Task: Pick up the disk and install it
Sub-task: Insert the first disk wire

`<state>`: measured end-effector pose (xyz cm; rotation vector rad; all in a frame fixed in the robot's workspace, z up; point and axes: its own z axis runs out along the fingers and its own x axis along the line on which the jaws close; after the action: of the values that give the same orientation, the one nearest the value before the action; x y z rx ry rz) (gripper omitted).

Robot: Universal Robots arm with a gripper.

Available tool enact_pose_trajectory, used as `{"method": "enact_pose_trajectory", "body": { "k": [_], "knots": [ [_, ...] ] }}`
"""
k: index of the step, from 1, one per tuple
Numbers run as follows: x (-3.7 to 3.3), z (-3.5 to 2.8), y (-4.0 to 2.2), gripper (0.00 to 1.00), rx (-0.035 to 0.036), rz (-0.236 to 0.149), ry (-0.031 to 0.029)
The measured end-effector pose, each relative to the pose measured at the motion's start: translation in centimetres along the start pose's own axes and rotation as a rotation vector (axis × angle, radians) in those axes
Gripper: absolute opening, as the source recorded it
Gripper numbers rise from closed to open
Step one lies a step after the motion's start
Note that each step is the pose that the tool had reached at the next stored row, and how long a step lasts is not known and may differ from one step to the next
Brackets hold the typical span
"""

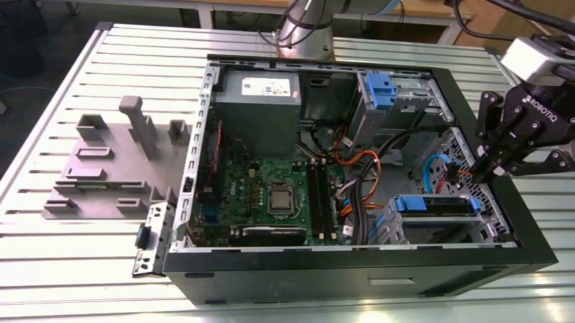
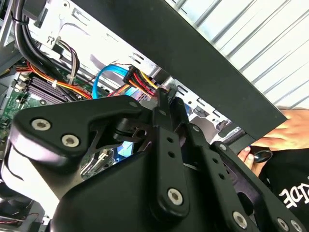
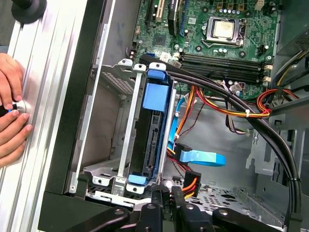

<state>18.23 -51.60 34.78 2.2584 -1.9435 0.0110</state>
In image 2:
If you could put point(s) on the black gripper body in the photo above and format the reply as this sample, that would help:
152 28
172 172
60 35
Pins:
108 205

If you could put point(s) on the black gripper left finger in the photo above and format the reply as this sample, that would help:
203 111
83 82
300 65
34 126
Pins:
60 120

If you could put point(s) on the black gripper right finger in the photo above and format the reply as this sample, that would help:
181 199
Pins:
212 164

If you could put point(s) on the small round black tool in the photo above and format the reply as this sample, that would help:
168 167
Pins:
262 156

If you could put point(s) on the person hand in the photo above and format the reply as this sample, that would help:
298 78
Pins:
294 130

